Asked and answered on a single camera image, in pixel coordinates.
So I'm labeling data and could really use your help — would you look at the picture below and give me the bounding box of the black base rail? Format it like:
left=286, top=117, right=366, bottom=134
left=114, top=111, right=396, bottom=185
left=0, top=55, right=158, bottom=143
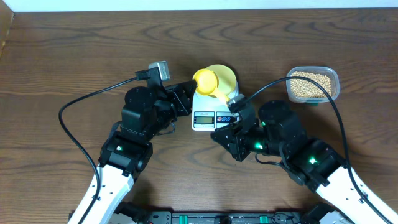
left=104, top=202, right=352, bottom=224

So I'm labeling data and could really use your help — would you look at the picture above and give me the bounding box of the soybeans pile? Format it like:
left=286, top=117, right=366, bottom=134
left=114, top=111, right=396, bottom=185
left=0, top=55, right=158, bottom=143
left=290, top=71, right=331, bottom=98

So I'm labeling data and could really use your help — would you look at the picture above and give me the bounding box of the left black cable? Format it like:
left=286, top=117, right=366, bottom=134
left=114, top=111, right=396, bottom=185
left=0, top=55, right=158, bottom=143
left=58, top=70, right=161, bottom=224

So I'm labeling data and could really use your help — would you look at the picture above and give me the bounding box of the right black cable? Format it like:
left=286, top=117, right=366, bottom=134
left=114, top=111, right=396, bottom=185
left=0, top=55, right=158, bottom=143
left=245, top=76, right=392, bottom=224

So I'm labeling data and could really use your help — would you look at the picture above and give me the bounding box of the yellow measuring scoop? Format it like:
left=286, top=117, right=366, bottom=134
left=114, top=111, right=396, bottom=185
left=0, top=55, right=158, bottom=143
left=193, top=68, right=230, bottom=104

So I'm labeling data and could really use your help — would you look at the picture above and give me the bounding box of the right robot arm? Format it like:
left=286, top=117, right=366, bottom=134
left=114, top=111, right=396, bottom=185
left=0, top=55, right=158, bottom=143
left=210, top=100, right=397, bottom=223

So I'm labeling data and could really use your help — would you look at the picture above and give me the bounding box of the white digital kitchen scale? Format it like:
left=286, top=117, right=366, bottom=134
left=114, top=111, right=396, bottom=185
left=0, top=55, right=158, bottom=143
left=192, top=92, right=239, bottom=131

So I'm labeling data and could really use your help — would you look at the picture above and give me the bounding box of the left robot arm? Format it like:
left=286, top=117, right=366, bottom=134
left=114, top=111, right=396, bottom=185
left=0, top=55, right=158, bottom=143
left=68, top=80, right=197, bottom=223

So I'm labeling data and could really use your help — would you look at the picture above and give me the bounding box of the pale yellow bowl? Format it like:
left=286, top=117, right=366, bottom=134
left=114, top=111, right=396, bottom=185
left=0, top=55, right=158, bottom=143
left=206, top=64, right=238, bottom=98

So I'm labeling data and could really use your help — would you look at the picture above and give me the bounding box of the clear plastic container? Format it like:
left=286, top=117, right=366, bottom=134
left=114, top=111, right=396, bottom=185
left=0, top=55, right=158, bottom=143
left=286, top=66, right=340, bottom=104

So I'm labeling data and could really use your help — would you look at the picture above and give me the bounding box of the black cable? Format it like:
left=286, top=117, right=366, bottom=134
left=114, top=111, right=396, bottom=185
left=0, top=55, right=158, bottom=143
left=245, top=76, right=392, bottom=224
left=58, top=70, right=161, bottom=224

